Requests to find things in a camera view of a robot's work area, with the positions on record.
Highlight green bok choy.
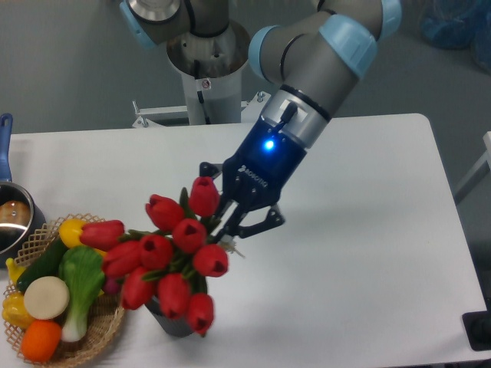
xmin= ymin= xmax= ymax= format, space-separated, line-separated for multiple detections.
xmin=58 ymin=245 xmax=105 ymax=343

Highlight black device at table edge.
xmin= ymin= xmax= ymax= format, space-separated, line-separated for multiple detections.
xmin=462 ymin=310 xmax=490 ymax=351

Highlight dark grey ribbed vase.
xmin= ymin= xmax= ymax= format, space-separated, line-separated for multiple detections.
xmin=144 ymin=273 xmax=194 ymax=337

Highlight purple red radish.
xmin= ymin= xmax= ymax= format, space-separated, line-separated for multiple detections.
xmin=101 ymin=278 xmax=121 ymax=295

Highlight yellow bell pepper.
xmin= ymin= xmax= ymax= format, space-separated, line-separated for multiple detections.
xmin=2 ymin=291 xmax=35 ymax=330

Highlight yellow squash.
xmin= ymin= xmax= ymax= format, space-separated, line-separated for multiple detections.
xmin=58 ymin=218 xmax=106 ymax=256

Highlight yellow banana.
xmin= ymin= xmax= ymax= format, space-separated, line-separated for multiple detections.
xmin=5 ymin=258 xmax=26 ymax=284

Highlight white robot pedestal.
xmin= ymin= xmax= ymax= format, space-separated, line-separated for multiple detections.
xmin=132 ymin=18 xmax=277 ymax=129

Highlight blue handled saucepan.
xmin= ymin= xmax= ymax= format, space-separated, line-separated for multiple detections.
xmin=1 ymin=113 xmax=45 ymax=269

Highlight white metal frame right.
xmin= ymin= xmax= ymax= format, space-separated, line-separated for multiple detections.
xmin=453 ymin=131 xmax=490 ymax=205

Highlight woven wicker basket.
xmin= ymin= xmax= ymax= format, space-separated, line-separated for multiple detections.
xmin=1 ymin=213 xmax=125 ymax=367

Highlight dark green cucumber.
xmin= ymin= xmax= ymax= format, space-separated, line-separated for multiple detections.
xmin=16 ymin=238 xmax=68 ymax=293

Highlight blue plastic bag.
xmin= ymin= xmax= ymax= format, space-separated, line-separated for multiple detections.
xmin=418 ymin=1 xmax=490 ymax=73

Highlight red tulip bouquet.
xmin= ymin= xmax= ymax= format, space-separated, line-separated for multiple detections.
xmin=96 ymin=176 xmax=229 ymax=337

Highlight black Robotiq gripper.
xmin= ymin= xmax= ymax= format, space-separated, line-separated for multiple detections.
xmin=199 ymin=118 xmax=306 ymax=244

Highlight orange fruit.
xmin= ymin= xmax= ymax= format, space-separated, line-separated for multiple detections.
xmin=21 ymin=320 xmax=61 ymax=363

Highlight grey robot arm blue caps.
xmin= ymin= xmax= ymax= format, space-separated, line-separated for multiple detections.
xmin=120 ymin=1 xmax=401 ymax=243

